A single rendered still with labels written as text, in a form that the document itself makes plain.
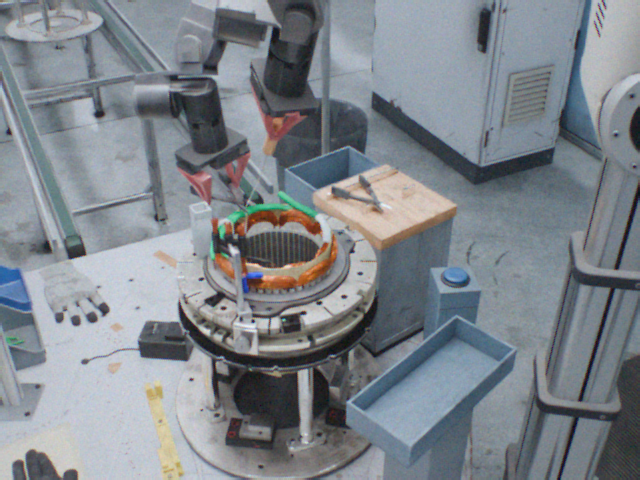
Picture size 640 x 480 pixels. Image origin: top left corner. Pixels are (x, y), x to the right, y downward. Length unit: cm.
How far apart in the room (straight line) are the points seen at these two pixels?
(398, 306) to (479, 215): 199
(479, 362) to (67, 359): 82
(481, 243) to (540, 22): 99
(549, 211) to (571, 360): 233
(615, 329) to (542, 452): 28
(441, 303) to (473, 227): 206
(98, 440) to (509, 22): 251
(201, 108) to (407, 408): 53
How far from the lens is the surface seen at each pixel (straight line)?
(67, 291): 168
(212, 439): 132
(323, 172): 157
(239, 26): 92
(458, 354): 114
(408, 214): 137
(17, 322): 164
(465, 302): 127
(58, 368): 154
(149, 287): 168
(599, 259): 110
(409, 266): 140
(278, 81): 96
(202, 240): 119
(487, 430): 243
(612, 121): 92
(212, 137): 115
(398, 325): 148
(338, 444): 130
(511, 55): 340
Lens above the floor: 180
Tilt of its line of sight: 35 degrees down
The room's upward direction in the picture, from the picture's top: straight up
